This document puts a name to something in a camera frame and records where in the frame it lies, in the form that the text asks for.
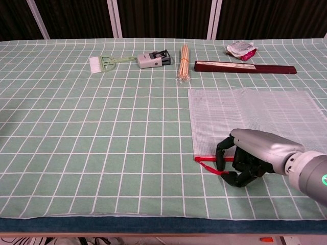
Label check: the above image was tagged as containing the clear mesh zipper pouch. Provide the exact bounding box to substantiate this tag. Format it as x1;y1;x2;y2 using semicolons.
188;87;327;177

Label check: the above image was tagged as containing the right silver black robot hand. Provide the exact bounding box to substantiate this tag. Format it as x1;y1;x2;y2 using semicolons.
216;128;305;188

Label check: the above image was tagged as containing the white frame post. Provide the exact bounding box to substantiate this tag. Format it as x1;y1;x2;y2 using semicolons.
206;0;223;40
106;0;123;39
26;0;50;40

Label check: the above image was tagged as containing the crumpled clear plastic pouch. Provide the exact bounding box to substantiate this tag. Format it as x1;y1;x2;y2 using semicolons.
226;40;258;62

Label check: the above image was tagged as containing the green white cleaning brush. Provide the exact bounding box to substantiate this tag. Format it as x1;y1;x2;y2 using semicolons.
88;55;137;75

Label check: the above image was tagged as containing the wooden sticks bundle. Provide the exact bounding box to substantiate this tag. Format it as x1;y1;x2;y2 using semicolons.
175;44;192;85

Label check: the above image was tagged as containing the dark red folding fan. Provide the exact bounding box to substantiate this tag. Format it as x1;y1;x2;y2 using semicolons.
194;60;298;76

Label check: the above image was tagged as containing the grey black date stamp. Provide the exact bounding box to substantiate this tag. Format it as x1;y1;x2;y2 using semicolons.
136;49;171;69

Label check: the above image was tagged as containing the dark teal table underlay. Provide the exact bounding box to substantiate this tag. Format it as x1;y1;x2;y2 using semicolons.
0;216;327;235

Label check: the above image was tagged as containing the black curtain panel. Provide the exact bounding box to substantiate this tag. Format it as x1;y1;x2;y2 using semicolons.
116;0;213;39
216;0;327;40
0;0;43;42
34;0;114;39

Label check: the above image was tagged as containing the green white checkered tablecloth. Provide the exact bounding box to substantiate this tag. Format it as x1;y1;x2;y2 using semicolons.
0;38;327;221

